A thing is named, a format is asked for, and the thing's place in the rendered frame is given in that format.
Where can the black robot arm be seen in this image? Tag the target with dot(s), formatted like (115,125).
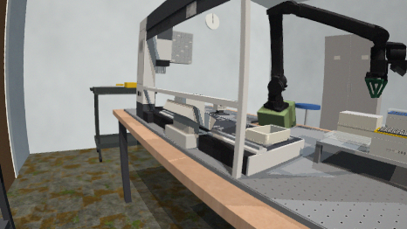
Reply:
(377,34)

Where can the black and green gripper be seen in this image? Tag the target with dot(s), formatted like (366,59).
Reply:
(372,77)

